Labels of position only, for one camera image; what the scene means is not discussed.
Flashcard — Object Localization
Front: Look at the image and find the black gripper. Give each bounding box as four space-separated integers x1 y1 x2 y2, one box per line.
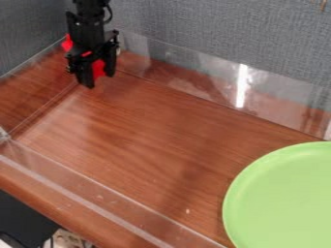
65 10 119 88

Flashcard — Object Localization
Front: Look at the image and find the red plastic block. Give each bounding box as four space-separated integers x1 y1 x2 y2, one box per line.
61 34 105 80

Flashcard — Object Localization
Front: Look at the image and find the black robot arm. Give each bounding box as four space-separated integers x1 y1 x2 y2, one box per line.
61 0 120 88

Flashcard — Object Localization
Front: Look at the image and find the green plate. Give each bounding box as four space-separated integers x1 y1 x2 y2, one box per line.
223 141 331 248

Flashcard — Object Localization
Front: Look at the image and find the black box under table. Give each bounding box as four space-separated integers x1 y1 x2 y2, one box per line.
0 190 60 248

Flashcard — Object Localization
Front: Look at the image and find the white power strip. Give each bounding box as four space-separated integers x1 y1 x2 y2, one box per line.
41 229 96 248

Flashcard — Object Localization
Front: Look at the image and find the clear acrylic barrier wall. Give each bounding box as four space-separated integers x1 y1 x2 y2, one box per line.
0 33 331 248

